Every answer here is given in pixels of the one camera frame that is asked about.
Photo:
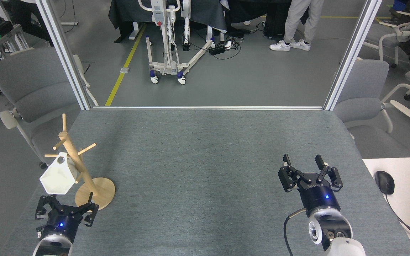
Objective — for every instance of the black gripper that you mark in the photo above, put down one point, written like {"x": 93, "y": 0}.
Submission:
{"x": 319, "y": 199}
{"x": 62, "y": 225}

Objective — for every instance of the silver frame post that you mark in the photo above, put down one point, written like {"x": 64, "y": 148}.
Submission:
{"x": 62, "y": 53}
{"x": 351, "y": 53}

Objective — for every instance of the person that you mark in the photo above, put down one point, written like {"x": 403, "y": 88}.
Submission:
{"x": 297, "y": 17}
{"x": 30, "y": 21}

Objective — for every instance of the equipment cart with green light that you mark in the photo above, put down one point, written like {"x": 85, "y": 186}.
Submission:
{"x": 0, "y": 32}

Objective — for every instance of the silver table edge rail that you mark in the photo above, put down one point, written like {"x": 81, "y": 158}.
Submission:
{"x": 208, "y": 107}

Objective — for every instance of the white faceted cup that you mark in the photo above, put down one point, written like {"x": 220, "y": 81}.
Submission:
{"x": 59, "y": 177}

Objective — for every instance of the dark table cloth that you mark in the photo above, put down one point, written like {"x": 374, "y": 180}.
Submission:
{"x": 205, "y": 12}

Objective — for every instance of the white mesh office chair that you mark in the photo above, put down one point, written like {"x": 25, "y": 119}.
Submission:
{"x": 409, "y": 25}

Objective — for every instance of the metal floor plate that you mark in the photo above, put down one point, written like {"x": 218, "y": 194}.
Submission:
{"x": 125, "y": 70}

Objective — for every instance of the wooden cup rack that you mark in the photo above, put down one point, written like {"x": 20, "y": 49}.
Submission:
{"x": 101, "y": 186}

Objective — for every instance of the white stand on wheels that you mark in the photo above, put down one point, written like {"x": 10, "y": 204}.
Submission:
{"x": 158, "y": 14}

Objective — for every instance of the grey padded chair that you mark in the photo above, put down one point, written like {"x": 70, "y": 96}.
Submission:
{"x": 30, "y": 81}
{"x": 361, "y": 89}

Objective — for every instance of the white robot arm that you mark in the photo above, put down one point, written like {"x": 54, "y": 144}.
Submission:
{"x": 329, "y": 231}
{"x": 52, "y": 247}

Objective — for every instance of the black power strip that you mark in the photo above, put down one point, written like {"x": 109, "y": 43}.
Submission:
{"x": 217, "y": 50}

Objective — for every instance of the black computer mouse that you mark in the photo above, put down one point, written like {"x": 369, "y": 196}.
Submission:
{"x": 384, "y": 182}

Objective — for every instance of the black box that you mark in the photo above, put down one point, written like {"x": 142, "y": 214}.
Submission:
{"x": 276, "y": 21}

